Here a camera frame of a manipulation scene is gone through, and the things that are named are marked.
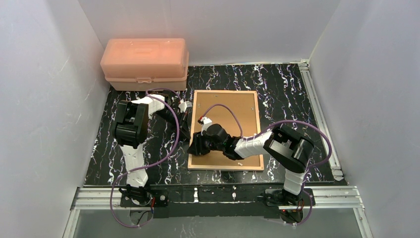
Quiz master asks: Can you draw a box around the light wooden picture frame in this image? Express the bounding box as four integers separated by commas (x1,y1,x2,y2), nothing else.
187,90,265,172

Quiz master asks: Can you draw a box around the brown cardboard backing board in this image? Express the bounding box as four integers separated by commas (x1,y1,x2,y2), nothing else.
191,92,261,168

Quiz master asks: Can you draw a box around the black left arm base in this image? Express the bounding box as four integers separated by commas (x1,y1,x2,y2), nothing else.
118,184,169,208

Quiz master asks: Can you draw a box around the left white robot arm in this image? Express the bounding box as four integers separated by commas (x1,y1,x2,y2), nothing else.
111,90,192,187

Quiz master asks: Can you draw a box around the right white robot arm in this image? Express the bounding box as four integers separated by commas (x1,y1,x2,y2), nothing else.
187,124,314,196

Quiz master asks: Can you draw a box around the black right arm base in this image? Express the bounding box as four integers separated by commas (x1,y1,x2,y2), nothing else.
261,188,316,209

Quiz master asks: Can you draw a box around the pink plastic storage box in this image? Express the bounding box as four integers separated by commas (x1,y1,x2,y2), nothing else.
100,38,189,91

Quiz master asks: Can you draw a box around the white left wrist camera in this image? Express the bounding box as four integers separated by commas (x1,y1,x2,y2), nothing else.
178,100,192,113

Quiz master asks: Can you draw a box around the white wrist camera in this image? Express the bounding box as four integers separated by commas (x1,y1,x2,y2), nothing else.
178,100,192,113
198,117,212,134

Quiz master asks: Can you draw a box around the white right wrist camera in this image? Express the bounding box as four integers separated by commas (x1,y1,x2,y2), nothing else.
198,117,212,134

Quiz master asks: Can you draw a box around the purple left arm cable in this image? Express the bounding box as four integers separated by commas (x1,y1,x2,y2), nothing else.
109,88,183,229

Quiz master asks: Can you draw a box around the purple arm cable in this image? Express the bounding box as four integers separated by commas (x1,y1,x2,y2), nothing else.
198,104,333,226
109,88,183,229

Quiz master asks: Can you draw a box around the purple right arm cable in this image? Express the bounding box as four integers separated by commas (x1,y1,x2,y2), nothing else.
198,104,333,226

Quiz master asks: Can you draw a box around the aluminium right side rail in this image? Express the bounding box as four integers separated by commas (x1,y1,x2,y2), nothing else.
298,59,344,181

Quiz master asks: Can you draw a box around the aluminium rail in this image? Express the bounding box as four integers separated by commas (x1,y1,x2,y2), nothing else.
71,184,365,210
298,59,344,181

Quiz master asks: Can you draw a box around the aluminium front rail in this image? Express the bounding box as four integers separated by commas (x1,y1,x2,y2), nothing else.
71,184,365,210

